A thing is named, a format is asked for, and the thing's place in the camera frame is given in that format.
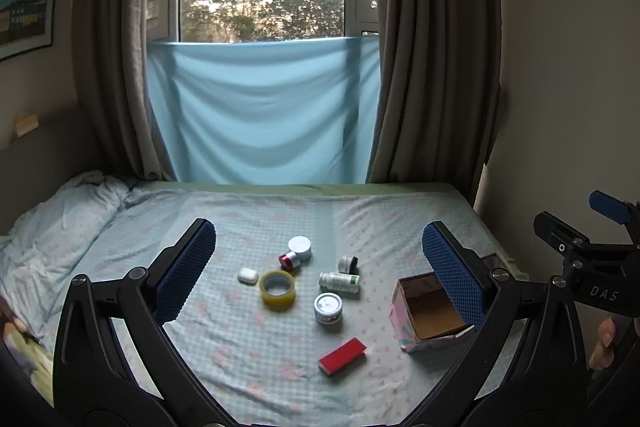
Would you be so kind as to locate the small red capped jar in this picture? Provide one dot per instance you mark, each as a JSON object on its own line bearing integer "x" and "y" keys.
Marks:
{"x": 288, "y": 262}

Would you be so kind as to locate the green fitted mattress sheet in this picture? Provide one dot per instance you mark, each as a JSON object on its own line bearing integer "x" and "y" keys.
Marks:
{"x": 300, "y": 188}

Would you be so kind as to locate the white round jar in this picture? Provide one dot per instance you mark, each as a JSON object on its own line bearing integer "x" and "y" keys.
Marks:
{"x": 300, "y": 247}

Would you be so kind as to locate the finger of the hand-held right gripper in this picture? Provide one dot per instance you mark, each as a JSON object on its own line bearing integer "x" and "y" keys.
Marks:
{"x": 607, "y": 204}
{"x": 555, "y": 229}

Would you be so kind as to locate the yellow tape roll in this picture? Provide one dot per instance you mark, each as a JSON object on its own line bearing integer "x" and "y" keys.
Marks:
{"x": 277, "y": 304}

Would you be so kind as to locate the crumpled light blue duvet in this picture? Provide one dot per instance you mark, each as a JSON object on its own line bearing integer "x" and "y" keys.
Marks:
{"x": 50, "y": 227}

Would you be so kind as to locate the light blue hanging cloth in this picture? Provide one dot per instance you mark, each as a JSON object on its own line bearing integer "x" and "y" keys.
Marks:
{"x": 250, "y": 117}

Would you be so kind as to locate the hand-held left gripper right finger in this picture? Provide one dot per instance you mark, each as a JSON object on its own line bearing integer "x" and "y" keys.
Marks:
{"x": 452, "y": 272}

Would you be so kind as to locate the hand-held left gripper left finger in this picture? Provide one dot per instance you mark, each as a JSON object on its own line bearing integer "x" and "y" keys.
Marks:
{"x": 185, "y": 272}

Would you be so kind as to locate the red rectangular box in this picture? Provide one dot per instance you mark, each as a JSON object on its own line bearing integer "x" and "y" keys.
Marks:
{"x": 340, "y": 354}

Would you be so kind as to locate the grey brown curtain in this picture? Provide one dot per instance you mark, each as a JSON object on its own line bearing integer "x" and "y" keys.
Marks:
{"x": 110, "y": 57}
{"x": 435, "y": 57}

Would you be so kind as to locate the white bottle with green label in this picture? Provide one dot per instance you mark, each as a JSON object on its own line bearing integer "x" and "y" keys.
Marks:
{"x": 340, "y": 281}

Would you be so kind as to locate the small beige wall object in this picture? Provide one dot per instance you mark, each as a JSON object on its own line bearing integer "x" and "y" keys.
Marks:
{"x": 26, "y": 123}

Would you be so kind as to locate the patterned cardboard box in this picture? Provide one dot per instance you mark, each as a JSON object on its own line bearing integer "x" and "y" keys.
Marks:
{"x": 407, "y": 307}

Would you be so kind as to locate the white earbuds case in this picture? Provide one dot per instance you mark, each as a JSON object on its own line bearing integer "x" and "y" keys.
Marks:
{"x": 247, "y": 275}

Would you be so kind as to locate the green labelled round jar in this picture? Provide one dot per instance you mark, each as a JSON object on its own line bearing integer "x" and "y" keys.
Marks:
{"x": 328, "y": 307}

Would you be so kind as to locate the small black and white jar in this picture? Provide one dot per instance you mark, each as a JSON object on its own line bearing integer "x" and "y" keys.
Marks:
{"x": 347, "y": 264}

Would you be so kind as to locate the person's right hand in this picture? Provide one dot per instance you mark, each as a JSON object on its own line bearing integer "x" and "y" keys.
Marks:
{"x": 604, "y": 342}

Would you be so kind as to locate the yellow patterned cloth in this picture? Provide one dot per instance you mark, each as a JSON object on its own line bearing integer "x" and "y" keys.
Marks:
{"x": 27, "y": 362}

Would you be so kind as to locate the checked floral bed sheet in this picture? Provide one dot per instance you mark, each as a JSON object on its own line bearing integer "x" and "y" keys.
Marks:
{"x": 250, "y": 217}

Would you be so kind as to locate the framed wall poster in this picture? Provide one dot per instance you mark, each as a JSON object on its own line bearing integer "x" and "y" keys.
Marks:
{"x": 25, "y": 7}

